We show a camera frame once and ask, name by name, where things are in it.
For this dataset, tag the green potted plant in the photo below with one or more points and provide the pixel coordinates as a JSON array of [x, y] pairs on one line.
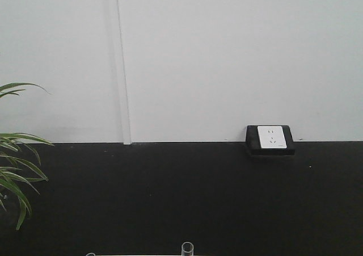
[[20, 170]]

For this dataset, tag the black and white wall socket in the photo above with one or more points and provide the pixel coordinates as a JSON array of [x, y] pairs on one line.
[[269, 140]]

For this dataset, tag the white test tube rack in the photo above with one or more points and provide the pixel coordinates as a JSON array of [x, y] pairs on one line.
[[135, 255]]

